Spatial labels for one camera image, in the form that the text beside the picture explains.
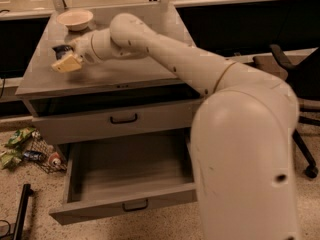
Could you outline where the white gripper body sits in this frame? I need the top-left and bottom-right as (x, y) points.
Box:
(69, 32), (98, 64)

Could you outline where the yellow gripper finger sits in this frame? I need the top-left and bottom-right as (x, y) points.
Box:
(51, 52), (83, 73)

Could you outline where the dark blue rxbar wrapper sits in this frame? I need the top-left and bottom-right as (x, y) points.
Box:
(53, 44), (73, 60)

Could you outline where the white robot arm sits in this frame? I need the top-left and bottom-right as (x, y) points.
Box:
(52, 13), (301, 240)

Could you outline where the grey drawer cabinet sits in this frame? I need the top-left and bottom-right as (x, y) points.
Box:
(15, 3), (212, 152)

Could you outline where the open grey middle drawer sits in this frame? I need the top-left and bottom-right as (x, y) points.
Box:
(50, 128), (196, 225)

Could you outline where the white paper bowl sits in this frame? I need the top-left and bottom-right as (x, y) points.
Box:
(56, 9), (93, 31)

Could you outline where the green chip bag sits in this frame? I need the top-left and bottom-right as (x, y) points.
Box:
(5, 127), (35, 149)
(0, 150), (22, 170)

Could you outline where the orange white bottle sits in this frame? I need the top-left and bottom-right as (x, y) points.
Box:
(48, 152), (62, 167)

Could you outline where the blue drink can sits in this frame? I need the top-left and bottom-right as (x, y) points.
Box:
(23, 150), (45, 162)

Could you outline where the black stand leg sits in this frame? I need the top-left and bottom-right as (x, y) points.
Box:
(12, 184), (34, 240)

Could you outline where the black office chair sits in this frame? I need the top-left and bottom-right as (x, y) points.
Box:
(253, 44), (320, 179)

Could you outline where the black wire basket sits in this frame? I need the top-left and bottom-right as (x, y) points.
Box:
(29, 139), (67, 173)

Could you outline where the black cable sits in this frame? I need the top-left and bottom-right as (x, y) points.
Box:
(0, 219), (13, 240)

